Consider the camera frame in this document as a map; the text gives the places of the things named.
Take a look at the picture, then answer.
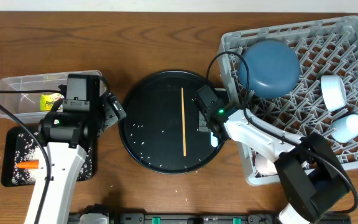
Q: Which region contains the pile of white rice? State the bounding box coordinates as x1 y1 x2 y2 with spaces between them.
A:
7 133 95 186

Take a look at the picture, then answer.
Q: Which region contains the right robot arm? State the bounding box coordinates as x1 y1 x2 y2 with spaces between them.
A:
198 102 357 223

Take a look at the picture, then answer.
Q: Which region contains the grey plastic dishwasher rack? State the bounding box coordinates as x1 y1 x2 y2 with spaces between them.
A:
218 16 358 170

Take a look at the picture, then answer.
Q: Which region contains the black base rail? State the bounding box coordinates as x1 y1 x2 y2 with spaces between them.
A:
68 204 352 224

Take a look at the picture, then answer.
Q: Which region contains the dark blue plate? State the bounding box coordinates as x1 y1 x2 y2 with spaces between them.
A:
237 40 301 99

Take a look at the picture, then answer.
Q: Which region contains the light blue cup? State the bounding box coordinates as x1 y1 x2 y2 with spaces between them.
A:
331 114 358 143

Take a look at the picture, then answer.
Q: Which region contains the round black serving tray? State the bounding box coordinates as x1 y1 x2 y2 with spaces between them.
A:
119 70 224 174

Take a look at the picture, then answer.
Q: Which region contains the orange carrot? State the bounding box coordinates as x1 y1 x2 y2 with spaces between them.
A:
16 160 39 169

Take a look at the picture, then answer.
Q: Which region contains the clear plastic bin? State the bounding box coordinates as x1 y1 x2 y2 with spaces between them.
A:
0 72 71 124

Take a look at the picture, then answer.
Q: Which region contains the white plastic knife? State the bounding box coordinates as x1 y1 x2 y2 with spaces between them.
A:
210 132 219 147

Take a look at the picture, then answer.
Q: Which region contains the yellow foil snack wrapper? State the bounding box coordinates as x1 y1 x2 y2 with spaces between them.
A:
39 93 63 111

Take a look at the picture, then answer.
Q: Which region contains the wooden chopstick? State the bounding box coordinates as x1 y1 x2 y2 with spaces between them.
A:
181 87 186 157

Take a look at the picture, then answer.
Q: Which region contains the light blue bowl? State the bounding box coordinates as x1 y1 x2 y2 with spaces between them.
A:
321 75 347 112

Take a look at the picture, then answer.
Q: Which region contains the pink cup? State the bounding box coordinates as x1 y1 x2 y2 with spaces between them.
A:
255 154 277 175

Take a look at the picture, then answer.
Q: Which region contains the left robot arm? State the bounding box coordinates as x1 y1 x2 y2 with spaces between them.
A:
25 73 126 223

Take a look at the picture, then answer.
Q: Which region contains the black rectangular tray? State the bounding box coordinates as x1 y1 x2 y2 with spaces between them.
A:
1 127 97 187

